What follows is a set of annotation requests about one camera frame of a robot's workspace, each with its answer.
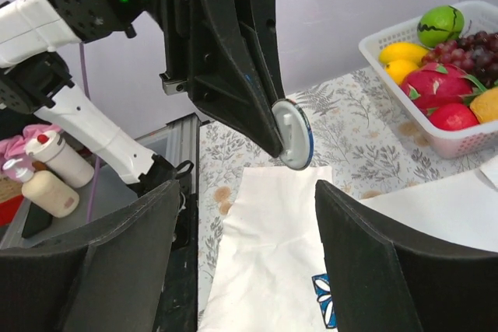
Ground floral patterned table mat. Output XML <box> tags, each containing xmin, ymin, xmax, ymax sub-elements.
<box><xmin>198</xmin><ymin>68</ymin><xmax>497</xmax><ymax>331</ymax></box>

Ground white bottle red cap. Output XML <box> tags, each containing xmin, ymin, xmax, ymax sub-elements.
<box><xmin>24</xmin><ymin>130</ymin><xmax>94</xmax><ymax>188</ymax></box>

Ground white printed t-shirt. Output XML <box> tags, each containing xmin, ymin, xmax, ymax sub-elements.
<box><xmin>199</xmin><ymin>166</ymin><xmax>497</xmax><ymax>331</ymax></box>

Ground cream pump bottle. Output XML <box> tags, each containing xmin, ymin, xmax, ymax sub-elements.
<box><xmin>2</xmin><ymin>159</ymin><xmax>79</xmax><ymax>218</ymax></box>

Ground red toy dragon fruit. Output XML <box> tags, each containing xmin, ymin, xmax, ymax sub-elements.
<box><xmin>400</xmin><ymin>62</ymin><xmax>486</xmax><ymax>117</ymax></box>

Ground dark red toy grapes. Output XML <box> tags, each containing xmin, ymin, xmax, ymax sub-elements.
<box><xmin>422</xmin><ymin>30</ymin><xmax>497</xmax><ymax>89</ymax></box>

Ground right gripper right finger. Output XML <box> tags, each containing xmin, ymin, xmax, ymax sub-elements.
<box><xmin>315</xmin><ymin>180</ymin><xmax>497</xmax><ymax>331</ymax></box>

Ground green toy fruit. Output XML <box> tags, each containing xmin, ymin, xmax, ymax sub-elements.
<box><xmin>416</xmin><ymin>5</ymin><xmax>465</xmax><ymax>47</ymax></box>

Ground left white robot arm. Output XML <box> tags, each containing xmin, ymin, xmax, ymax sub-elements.
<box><xmin>1</xmin><ymin>0</ymin><xmax>284</xmax><ymax>195</ymax></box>

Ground yellow toy lemon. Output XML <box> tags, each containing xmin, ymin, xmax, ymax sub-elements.
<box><xmin>379</xmin><ymin>42</ymin><xmax>430</xmax><ymax>65</ymax></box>

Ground orange toy fruit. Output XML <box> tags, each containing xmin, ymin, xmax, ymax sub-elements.
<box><xmin>469</xmin><ymin>87</ymin><xmax>498</xmax><ymax>124</ymax></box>

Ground pink cloth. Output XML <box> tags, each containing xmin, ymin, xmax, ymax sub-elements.
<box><xmin>1</xmin><ymin>124</ymin><xmax>61</xmax><ymax>171</ymax></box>

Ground yellow toy mango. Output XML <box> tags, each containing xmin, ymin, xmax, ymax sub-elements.
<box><xmin>384</xmin><ymin>59</ymin><xmax>419</xmax><ymax>86</ymax></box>

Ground black phone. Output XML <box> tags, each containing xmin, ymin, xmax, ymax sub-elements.
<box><xmin>21</xmin><ymin>203</ymin><xmax>53</xmax><ymax>239</ymax></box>

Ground red toy apple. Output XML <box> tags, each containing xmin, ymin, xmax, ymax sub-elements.
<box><xmin>429</xmin><ymin>103</ymin><xmax>479</xmax><ymax>131</ymax></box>

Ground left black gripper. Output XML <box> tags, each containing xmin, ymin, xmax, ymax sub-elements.
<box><xmin>48</xmin><ymin>0</ymin><xmax>285</xmax><ymax>157</ymax></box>

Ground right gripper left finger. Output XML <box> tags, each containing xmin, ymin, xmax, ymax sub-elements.
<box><xmin>1</xmin><ymin>181</ymin><xmax>180</xmax><ymax>331</ymax></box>

